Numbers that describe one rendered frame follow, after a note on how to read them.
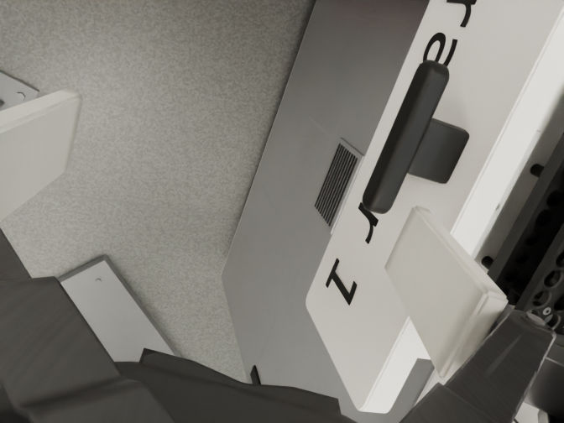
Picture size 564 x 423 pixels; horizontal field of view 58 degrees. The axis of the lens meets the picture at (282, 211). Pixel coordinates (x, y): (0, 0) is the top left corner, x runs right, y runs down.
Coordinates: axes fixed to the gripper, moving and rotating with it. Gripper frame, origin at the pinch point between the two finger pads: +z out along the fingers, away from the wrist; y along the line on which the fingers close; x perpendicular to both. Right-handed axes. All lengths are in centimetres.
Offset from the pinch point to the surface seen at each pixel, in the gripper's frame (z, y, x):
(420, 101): 5.1, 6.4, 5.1
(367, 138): 49, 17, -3
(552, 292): 9.3, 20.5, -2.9
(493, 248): 15.6, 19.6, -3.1
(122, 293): 91, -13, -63
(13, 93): 86, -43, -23
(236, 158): 98, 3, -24
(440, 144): 5.5, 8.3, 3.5
